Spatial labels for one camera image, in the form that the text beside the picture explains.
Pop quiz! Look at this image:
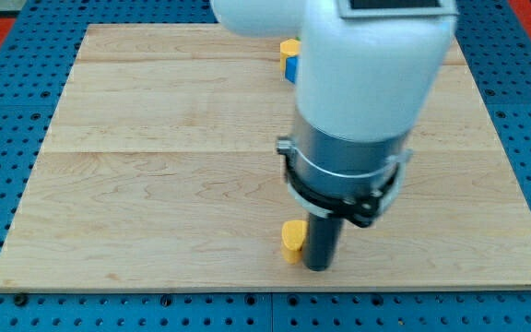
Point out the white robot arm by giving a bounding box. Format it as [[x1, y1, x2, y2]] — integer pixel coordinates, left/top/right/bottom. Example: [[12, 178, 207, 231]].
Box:
[[211, 0, 458, 227]]

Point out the yellow heart block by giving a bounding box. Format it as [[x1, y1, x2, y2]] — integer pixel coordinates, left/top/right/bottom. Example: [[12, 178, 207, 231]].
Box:
[[280, 219, 307, 264]]

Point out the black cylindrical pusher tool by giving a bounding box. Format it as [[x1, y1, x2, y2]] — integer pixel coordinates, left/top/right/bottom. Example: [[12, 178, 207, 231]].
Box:
[[302, 214, 344, 271]]

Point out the wooden board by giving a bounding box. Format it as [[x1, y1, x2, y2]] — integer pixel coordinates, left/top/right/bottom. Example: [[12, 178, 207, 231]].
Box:
[[0, 24, 531, 293]]

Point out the blue block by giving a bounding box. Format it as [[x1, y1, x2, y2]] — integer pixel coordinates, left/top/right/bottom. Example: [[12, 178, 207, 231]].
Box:
[[284, 56, 299, 84]]

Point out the yellow hexagon block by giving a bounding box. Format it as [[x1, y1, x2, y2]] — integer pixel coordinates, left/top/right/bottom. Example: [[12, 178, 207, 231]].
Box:
[[279, 39, 301, 72]]

